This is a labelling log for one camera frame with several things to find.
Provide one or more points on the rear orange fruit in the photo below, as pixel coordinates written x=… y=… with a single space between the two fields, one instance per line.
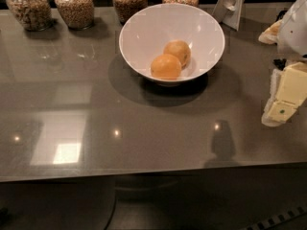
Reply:
x=180 y=50

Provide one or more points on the leftmost glass jar of cereal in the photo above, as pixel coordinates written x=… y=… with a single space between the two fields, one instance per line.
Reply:
x=33 y=15

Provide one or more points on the striped floor strip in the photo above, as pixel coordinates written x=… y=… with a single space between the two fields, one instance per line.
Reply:
x=279 y=219

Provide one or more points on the orange fruit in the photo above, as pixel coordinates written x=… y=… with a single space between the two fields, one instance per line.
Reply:
x=180 y=50
x=166 y=67

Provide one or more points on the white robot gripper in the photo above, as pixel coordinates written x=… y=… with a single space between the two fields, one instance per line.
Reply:
x=295 y=33

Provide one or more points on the front orange fruit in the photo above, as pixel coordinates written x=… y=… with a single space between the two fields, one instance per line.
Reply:
x=166 y=67

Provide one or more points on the white ceramic bowl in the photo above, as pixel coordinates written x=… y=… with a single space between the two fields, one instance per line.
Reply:
x=146 y=33

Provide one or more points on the white angled stand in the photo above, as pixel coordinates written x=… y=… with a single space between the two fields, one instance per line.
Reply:
x=228 y=12

